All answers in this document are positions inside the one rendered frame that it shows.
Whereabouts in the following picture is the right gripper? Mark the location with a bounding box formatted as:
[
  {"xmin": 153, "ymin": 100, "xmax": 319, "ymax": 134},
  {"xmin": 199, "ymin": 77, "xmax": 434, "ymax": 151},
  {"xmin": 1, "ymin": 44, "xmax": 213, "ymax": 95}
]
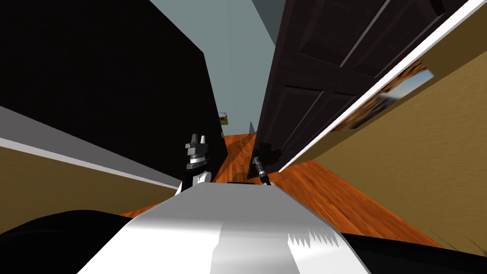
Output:
[{"xmin": 256, "ymin": 142, "xmax": 283, "ymax": 164}]

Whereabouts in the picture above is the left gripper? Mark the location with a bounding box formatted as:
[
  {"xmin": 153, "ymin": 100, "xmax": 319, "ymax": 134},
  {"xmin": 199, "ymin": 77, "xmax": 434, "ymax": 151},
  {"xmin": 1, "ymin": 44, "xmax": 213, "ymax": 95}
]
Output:
[{"xmin": 185, "ymin": 133, "xmax": 210, "ymax": 157}]

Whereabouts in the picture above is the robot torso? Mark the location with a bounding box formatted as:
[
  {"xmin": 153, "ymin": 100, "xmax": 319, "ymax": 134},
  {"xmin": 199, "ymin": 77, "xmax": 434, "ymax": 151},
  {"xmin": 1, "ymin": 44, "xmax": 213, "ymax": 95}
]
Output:
[{"xmin": 78, "ymin": 181, "xmax": 372, "ymax": 274}]

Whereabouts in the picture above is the dark brown door leaf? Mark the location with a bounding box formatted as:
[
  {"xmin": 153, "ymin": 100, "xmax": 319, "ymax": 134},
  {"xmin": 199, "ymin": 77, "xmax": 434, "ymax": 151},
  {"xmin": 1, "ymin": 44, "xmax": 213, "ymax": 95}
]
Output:
[{"xmin": 246, "ymin": 0, "xmax": 469, "ymax": 180}]

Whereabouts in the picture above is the large landscape wall picture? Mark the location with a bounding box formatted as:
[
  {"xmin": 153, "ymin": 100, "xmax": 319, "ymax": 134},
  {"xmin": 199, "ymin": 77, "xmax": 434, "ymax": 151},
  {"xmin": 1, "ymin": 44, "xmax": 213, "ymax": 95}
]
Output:
[{"xmin": 330, "ymin": 59, "xmax": 435, "ymax": 133}]

